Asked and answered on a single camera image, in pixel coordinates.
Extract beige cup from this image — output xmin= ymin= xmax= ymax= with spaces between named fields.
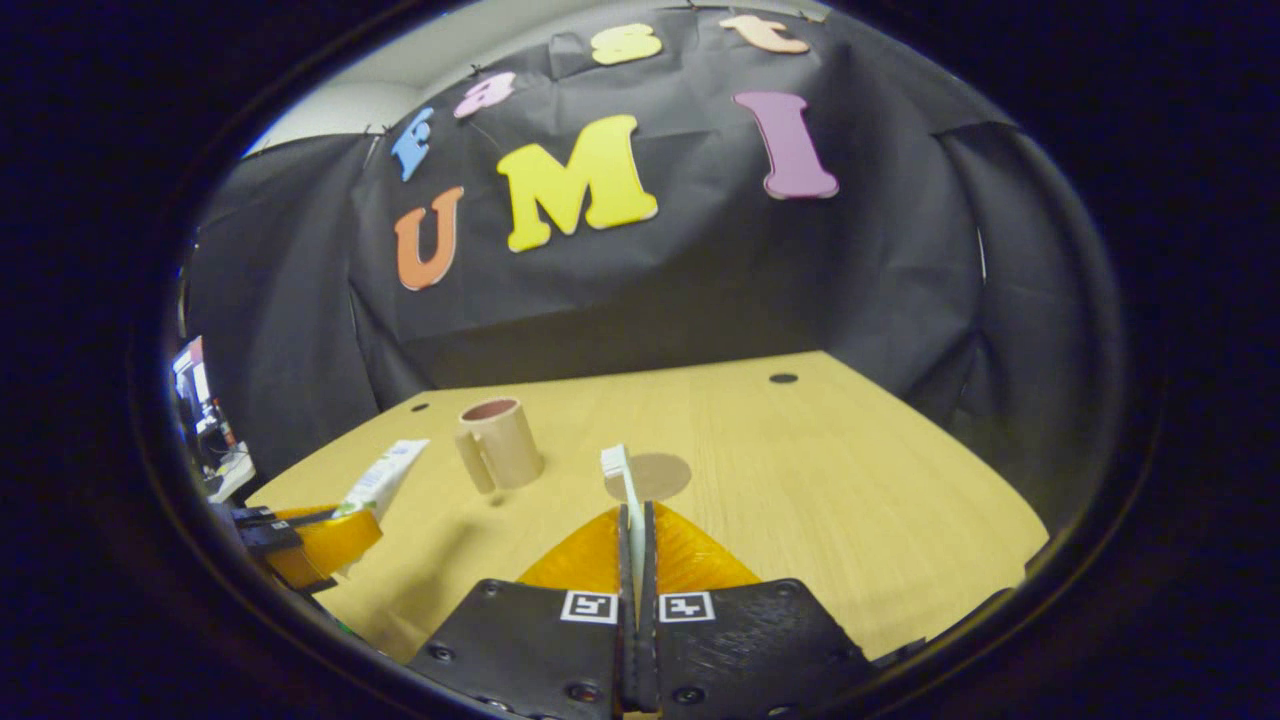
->
xmin=455 ymin=397 xmax=546 ymax=495

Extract computer monitor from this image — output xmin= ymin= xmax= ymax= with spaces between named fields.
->
xmin=170 ymin=338 xmax=217 ymax=433

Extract wooden desktop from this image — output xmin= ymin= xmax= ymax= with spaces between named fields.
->
xmin=245 ymin=350 xmax=1051 ymax=666

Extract round brown coaster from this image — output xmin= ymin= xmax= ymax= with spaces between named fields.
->
xmin=605 ymin=453 xmax=693 ymax=504

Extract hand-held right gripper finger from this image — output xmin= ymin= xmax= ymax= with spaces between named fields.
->
xmin=405 ymin=503 xmax=639 ymax=720
xmin=640 ymin=500 xmax=882 ymax=720

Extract black backdrop cloth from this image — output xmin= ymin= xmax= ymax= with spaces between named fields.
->
xmin=180 ymin=5 xmax=1126 ymax=521

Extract pale green toothbrush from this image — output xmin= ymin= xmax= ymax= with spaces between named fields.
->
xmin=600 ymin=444 xmax=647 ymax=601

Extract white toothpaste tube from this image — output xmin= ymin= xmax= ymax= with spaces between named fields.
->
xmin=335 ymin=438 xmax=431 ymax=522

